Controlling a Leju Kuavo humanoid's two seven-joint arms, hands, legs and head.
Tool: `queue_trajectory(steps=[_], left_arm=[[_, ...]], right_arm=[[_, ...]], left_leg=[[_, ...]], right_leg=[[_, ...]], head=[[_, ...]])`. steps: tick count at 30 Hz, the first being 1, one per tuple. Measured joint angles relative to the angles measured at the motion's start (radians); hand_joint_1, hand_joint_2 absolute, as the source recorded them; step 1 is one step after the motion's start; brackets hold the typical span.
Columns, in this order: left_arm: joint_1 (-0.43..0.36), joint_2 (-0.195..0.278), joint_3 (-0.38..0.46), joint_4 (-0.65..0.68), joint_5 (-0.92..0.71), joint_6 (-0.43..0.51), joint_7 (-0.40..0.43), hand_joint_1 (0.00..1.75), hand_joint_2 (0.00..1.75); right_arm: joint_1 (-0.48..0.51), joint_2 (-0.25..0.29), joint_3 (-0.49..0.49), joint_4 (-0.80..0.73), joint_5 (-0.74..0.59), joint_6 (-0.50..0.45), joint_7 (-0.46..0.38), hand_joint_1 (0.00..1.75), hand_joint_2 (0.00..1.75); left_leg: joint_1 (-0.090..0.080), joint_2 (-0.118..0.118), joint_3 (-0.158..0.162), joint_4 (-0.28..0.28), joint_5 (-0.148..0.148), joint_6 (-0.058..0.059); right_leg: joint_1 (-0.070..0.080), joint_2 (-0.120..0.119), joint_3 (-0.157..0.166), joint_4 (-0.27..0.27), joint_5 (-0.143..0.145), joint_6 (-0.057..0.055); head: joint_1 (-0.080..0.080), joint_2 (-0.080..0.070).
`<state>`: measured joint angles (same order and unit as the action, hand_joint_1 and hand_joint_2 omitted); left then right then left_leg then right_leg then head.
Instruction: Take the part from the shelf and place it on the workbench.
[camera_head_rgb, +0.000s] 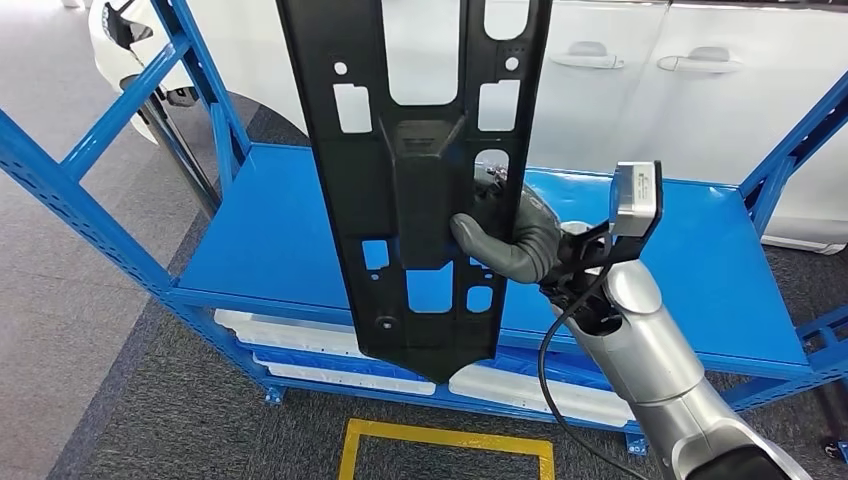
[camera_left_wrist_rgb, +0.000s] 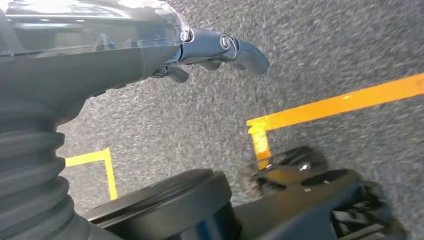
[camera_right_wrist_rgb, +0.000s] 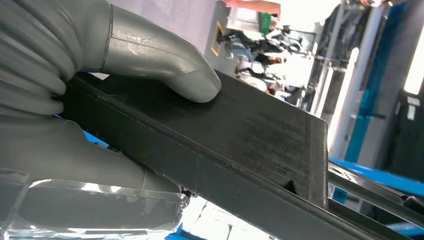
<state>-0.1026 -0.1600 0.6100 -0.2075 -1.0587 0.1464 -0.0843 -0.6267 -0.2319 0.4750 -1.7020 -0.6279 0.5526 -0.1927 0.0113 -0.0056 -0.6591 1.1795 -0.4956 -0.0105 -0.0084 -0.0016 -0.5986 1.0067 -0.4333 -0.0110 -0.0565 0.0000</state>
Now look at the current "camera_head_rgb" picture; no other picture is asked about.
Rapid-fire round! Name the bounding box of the white plastic tray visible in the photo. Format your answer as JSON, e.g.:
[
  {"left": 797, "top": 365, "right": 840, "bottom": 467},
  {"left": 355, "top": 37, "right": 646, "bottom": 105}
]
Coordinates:
[
  {"left": 253, "top": 352, "right": 438, "bottom": 397},
  {"left": 448, "top": 362, "right": 638, "bottom": 429},
  {"left": 213, "top": 309, "right": 364, "bottom": 360}
]

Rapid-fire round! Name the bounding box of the yellow floor tape square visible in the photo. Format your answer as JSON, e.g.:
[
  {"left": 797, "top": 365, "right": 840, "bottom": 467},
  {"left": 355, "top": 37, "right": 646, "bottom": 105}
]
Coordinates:
[{"left": 337, "top": 418, "right": 556, "bottom": 480}]

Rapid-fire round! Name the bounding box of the white car door handle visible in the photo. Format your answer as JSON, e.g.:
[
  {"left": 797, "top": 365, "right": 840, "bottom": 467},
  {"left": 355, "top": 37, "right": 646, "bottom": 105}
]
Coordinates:
[
  {"left": 548, "top": 40, "right": 626, "bottom": 72},
  {"left": 656, "top": 46, "right": 744, "bottom": 75}
]

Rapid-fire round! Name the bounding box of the white car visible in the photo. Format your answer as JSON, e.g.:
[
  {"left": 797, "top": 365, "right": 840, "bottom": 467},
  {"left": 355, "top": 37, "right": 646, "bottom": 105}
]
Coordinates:
[{"left": 87, "top": 0, "right": 848, "bottom": 256}]

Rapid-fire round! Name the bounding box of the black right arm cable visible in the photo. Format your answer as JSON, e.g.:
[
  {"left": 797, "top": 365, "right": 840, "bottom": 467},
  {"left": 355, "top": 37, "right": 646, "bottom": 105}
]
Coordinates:
[{"left": 536, "top": 261, "right": 654, "bottom": 480}]

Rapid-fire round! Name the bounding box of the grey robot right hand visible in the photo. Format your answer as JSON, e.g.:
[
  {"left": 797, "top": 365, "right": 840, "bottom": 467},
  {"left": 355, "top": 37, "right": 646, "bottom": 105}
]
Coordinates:
[{"left": 450, "top": 165, "right": 566, "bottom": 287}]

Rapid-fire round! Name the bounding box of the black plastic panel part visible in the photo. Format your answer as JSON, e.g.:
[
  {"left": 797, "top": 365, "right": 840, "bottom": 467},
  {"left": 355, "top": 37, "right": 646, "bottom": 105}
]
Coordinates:
[{"left": 276, "top": 0, "right": 555, "bottom": 386}]

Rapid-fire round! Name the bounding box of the blue steel shelf rack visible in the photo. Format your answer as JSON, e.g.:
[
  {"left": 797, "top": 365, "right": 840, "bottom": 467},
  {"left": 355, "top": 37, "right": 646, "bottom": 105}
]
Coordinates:
[{"left": 0, "top": 0, "right": 848, "bottom": 458}]

